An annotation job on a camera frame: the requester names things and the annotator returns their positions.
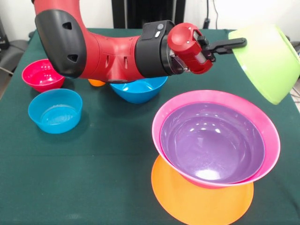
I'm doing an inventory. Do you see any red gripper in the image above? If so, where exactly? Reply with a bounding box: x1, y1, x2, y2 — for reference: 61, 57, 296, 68
167, 22, 248, 75

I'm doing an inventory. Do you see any green bowl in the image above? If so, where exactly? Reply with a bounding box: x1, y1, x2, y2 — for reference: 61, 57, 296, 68
228, 23, 300, 105

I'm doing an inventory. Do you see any purple bowl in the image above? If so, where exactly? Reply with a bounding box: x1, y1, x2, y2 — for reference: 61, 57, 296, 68
159, 102, 266, 184

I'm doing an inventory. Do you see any large pink bowl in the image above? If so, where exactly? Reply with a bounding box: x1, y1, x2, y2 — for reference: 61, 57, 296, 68
151, 90, 281, 189

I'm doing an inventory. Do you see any large orange bowl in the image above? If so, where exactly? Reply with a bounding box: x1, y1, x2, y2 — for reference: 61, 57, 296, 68
151, 154, 255, 225

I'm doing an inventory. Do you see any orange cup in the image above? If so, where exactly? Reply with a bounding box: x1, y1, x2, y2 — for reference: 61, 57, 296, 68
88, 79, 106, 87

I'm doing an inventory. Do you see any dark green tablecloth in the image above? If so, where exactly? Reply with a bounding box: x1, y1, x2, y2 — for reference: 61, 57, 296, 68
0, 27, 300, 225

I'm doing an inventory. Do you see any translucent blue bowl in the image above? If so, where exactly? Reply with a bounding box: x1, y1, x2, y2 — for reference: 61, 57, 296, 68
28, 88, 83, 135

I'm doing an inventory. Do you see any small crimson bowl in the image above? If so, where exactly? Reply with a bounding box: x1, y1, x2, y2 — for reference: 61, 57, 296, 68
21, 58, 66, 93

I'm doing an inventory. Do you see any black hanging cable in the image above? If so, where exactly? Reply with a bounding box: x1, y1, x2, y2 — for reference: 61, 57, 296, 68
202, 0, 220, 30

